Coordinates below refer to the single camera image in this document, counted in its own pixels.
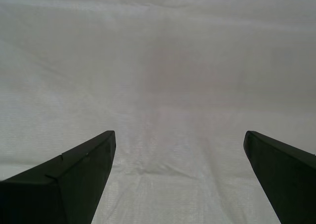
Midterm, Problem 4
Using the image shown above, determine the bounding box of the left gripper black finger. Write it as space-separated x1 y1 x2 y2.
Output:
243 130 316 224
0 130 117 224

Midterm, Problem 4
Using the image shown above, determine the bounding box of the white tablecloth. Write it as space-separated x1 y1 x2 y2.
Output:
0 0 316 224

